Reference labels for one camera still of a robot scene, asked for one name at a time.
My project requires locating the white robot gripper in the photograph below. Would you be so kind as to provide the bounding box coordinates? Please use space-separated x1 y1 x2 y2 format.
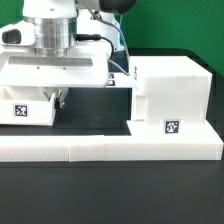
0 41 112 109

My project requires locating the white front drawer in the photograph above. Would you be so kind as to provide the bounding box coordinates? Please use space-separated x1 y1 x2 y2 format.
0 86 56 126

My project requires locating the white drawer cabinet box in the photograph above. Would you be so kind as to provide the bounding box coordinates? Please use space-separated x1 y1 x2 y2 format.
129 56 212 126

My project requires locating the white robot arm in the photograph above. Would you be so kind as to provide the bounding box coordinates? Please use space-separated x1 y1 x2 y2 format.
0 0 137 105

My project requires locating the white marker sheet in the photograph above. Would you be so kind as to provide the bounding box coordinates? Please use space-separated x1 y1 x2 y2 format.
107 72 132 88

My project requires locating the white L-shaped fence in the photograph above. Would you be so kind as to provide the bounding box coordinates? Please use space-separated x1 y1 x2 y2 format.
0 122 223 162

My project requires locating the black cable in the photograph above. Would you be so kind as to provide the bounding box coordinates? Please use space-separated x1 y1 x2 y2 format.
75 0 132 76

